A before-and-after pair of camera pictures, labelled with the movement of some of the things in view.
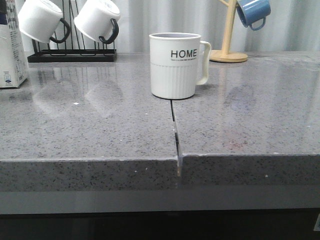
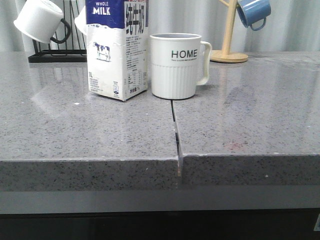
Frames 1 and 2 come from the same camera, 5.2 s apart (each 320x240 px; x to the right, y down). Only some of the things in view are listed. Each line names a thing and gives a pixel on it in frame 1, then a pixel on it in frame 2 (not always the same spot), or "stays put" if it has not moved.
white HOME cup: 179,61 stays put
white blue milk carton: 13,70 -> 117,38
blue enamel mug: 250,11 stays put
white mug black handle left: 41,19 stays put
